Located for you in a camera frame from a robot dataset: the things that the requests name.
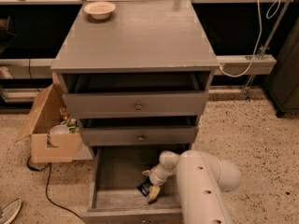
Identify white paper bowl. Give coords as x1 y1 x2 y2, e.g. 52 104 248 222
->
84 1 116 21

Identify metal stand pole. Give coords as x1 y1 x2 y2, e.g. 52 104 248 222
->
240 0 292 101

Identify green items in box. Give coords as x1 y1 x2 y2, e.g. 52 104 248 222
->
59 107 79 133

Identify open cardboard box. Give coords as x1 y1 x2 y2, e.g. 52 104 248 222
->
16 73 82 163

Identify grey bottom drawer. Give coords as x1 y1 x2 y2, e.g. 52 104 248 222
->
80 145 188 224

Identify grey drawer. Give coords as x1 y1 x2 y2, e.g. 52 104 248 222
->
80 145 188 224
80 127 198 146
63 91 208 119

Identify dark grey side cabinet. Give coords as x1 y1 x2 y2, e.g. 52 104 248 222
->
264 19 299 118

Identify grey wooden drawer cabinet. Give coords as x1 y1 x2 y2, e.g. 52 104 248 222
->
50 0 221 156

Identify grey top drawer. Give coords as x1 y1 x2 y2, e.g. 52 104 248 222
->
63 91 208 119

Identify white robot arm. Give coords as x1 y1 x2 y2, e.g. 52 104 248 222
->
138 150 241 224

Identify white bowl in box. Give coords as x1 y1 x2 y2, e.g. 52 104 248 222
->
50 125 69 134

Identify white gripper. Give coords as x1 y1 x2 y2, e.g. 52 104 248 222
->
142 164 175 203

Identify black floor cable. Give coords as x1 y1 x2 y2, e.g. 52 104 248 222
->
26 156 82 219

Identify white mesh shoe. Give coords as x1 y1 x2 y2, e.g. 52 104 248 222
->
0 198 21 224

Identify white hanging cable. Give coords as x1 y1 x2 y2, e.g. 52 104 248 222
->
219 0 282 78

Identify grey middle drawer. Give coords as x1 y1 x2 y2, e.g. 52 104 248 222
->
80 127 198 146

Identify dark blue rxbar wrapper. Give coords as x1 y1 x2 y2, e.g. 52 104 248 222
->
137 178 152 197

